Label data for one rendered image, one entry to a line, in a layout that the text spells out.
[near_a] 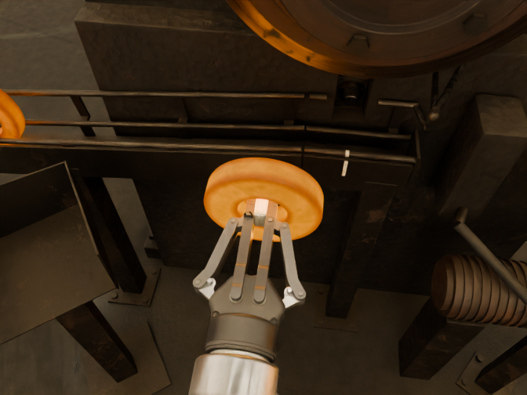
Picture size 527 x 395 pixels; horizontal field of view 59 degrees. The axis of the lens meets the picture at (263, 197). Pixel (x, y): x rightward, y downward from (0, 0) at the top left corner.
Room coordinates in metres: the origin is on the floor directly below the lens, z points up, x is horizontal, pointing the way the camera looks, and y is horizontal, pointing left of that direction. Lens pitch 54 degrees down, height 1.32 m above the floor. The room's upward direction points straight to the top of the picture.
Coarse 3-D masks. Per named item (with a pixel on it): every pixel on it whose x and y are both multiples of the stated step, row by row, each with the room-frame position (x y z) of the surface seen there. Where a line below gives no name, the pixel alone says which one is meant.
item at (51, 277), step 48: (0, 192) 0.46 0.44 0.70; (48, 192) 0.49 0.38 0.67; (0, 240) 0.43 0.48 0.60; (48, 240) 0.43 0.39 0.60; (96, 240) 0.38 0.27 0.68; (0, 288) 0.34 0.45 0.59; (48, 288) 0.33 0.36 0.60; (96, 288) 0.33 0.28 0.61; (0, 336) 0.25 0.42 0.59; (96, 336) 0.35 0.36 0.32; (144, 336) 0.46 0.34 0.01; (96, 384) 0.33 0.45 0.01; (144, 384) 0.33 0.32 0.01
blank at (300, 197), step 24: (240, 168) 0.35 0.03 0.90; (264, 168) 0.35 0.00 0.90; (288, 168) 0.35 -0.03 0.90; (216, 192) 0.34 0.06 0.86; (240, 192) 0.33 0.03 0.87; (264, 192) 0.33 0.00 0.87; (288, 192) 0.33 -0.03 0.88; (312, 192) 0.33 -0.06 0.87; (216, 216) 0.34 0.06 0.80; (240, 216) 0.34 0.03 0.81; (288, 216) 0.33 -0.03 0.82; (312, 216) 0.32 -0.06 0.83
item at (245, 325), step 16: (224, 288) 0.22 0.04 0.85; (272, 288) 0.22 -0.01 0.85; (224, 304) 0.20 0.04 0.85; (240, 304) 0.20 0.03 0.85; (256, 304) 0.20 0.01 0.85; (272, 304) 0.20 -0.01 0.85; (224, 320) 0.18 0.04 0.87; (240, 320) 0.17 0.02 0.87; (256, 320) 0.17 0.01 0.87; (272, 320) 0.18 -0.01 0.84; (208, 336) 0.16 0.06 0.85; (224, 336) 0.16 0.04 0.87; (240, 336) 0.16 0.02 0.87; (256, 336) 0.16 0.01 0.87; (272, 336) 0.16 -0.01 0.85; (208, 352) 0.15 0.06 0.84; (256, 352) 0.14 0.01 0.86; (272, 352) 0.15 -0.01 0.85
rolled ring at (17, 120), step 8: (0, 96) 0.65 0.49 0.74; (8, 96) 0.66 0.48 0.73; (0, 104) 0.64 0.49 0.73; (8, 104) 0.65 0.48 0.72; (16, 104) 0.67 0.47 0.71; (0, 112) 0.64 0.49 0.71; (8, 112) 0.64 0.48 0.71; (16, 112) 0.65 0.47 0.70; (0, 120) 0.64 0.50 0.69; (8, 120) 0.64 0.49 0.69; (16, 120) 0.64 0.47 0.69; (24, 120) 0.67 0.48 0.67; (0, 128) 0.67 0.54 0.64; (8, 128) 0.64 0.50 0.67; (16, 128) 0.64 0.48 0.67; (24, 128) 0.66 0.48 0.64; (0, 136) 0.64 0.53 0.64; (8, 136) 0.64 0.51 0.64; (16, 136) 0.64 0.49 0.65; (8, 144) 0.64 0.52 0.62
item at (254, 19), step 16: (240, 0) 0.55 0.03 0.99; (240, 16) 0.55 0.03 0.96; (256, 16) 0.55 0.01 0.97; (256, 32) 0.55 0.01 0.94; (272, 32) 0.55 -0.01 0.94; (512, 32) 0.51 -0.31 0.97; (288, 48) 0.55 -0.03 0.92; (304, 48) 0.54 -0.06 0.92; (480, 48) 0.51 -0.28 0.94; (496, 48) 0.51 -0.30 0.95; (320, 64) 0.54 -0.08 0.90; (336, 64) 0.54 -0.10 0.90; (352, 64) 0.53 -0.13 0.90; (416, 64) 0.52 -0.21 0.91; (432, 64) 0.52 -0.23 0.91; (448, 64) 0.52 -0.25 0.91
